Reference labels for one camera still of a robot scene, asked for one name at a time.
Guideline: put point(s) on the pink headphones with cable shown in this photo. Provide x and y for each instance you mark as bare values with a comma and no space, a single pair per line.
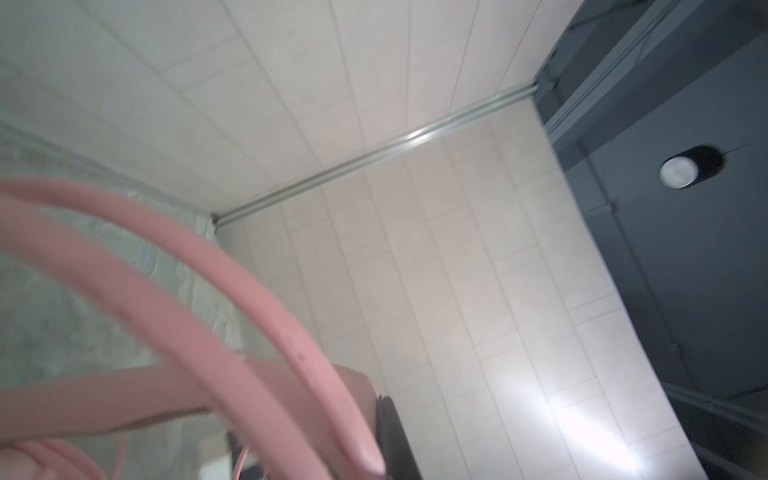
179,337

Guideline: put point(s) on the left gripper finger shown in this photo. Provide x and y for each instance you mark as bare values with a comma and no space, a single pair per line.
393,443

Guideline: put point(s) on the round ceiling lamp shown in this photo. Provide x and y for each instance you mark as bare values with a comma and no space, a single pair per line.
691,167

